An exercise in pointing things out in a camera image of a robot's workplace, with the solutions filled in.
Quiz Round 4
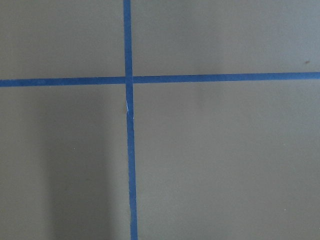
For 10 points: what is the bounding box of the brown paper table cover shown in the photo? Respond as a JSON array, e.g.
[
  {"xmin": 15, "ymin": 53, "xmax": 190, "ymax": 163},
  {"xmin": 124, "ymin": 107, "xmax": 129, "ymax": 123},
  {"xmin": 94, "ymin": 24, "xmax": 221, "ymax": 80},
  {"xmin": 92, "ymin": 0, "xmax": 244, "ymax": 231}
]
[{"xmin": 0, "ymin": 0, "xmax": 320, "ymax": 240}]

